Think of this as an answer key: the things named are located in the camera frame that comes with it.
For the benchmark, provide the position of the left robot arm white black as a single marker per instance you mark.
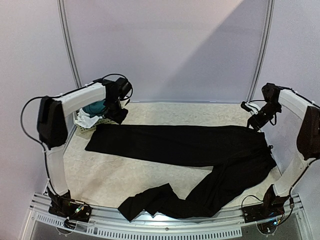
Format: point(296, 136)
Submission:
point(52, 126)

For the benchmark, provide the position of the right aluminium corner post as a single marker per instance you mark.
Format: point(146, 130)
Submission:
point(262, 49)

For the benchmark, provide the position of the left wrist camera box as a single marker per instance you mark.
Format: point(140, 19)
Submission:
point(125, 88)

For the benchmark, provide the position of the aluminium corner post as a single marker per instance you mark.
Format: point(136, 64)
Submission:
point(262, 49)
point(68, 43)

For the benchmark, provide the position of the cream perforated plastic basket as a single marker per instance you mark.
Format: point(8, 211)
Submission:
point(82, 130)

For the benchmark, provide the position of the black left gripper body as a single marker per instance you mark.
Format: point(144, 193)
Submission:
point(114, 112)

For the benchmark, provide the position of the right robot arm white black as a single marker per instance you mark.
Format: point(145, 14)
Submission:
point(308, 138)

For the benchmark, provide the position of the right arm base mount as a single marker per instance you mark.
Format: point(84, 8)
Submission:
point(271, 212)

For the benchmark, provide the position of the aluminium front rail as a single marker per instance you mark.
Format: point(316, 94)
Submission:
point(107, 223)

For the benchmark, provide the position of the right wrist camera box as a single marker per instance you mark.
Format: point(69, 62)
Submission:
point(250, 107)

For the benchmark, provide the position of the left aluminium corner post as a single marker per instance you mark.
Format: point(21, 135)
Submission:
point(68, 43)

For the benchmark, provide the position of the black trousers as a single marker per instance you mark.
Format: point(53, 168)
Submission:
point(239, 156)

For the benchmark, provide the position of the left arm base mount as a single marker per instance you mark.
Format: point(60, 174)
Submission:
point(71, 210)

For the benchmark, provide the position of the white garment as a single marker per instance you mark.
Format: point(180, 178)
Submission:
point(84, 120)

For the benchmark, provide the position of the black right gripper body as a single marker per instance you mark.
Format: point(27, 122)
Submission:
point(255, 121)

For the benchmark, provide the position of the teal green garment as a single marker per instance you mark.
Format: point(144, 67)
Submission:
point(95, 109)

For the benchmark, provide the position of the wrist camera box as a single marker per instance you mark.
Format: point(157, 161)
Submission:
point(125, 88)
point(250, 107)

